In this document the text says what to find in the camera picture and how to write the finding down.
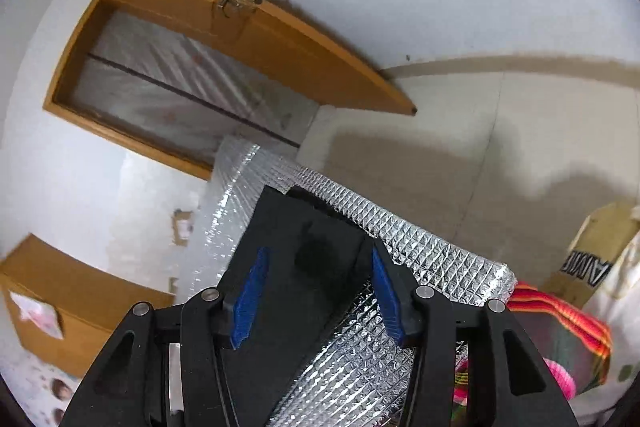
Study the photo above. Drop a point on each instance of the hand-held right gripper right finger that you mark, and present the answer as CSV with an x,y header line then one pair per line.
x,y
387,302

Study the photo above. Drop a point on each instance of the cartoon wall sticker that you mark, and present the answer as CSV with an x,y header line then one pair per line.
x,y
55,392

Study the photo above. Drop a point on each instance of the silver foil mat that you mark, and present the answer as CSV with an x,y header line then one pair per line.
x,y
340,382

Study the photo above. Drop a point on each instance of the black pants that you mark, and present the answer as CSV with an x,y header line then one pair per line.
x,y
300,227

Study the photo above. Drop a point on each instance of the wooden wardrobe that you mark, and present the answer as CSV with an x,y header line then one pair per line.
x,y
75,287

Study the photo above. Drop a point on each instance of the printed cardboard carton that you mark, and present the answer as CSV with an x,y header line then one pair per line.
x,y
585,252

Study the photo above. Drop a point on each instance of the colourful striped cloth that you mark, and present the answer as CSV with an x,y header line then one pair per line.
x,y
565,327

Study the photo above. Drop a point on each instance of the white cloth bag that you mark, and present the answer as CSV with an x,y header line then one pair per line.
x,y
620,342

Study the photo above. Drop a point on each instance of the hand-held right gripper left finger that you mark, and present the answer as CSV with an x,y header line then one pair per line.
x,y
250,302

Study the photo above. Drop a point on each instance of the wooden door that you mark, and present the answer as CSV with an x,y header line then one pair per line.
x,y
280,42

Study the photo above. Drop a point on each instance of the wooden door frame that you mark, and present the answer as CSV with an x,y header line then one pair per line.
x,y
60,72

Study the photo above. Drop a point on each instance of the white plastic bag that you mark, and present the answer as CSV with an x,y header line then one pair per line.
x,y
35,314

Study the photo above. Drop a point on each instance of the translucent plastic door curtain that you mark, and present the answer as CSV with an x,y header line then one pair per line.
x,y
175,72

